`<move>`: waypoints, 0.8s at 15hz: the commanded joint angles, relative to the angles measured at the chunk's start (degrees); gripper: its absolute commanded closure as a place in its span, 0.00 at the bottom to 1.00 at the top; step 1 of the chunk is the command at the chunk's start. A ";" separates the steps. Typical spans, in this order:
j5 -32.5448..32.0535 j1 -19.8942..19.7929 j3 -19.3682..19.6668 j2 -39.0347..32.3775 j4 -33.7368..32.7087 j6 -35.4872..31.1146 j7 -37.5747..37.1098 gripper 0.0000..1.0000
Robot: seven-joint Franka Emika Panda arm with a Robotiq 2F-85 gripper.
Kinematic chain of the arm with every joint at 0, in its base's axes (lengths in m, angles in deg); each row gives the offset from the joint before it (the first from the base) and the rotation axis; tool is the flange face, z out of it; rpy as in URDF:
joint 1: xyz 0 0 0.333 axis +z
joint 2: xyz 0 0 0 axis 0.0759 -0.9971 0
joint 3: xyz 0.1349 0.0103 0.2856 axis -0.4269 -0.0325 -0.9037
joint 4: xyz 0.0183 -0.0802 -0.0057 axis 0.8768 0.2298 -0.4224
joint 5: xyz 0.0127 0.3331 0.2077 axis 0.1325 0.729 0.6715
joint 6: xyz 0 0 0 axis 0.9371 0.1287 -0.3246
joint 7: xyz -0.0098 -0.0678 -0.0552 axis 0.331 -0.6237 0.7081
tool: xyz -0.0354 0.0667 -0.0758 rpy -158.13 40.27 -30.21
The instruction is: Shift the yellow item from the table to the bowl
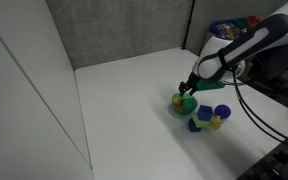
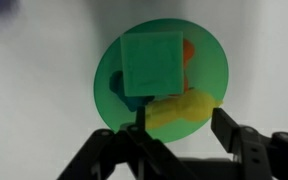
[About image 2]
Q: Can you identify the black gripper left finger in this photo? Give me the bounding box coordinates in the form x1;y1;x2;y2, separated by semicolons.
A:
57;105;198;180

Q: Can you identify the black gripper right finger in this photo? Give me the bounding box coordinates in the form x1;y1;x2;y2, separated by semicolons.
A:
210;107;288;180

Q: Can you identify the yellow bear toy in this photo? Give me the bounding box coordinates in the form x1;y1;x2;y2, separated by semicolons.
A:
145;88;224;130

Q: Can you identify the green bowl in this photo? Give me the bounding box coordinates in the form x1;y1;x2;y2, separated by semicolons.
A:
93;18;230;144

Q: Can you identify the teal toy piece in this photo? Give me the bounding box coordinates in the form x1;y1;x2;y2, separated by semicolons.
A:
108;70;156;113

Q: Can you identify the green cube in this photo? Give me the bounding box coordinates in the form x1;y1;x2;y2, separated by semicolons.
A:
119;30;185;98

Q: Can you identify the orange toy piece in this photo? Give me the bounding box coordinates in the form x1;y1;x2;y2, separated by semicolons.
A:
169;39;196;98

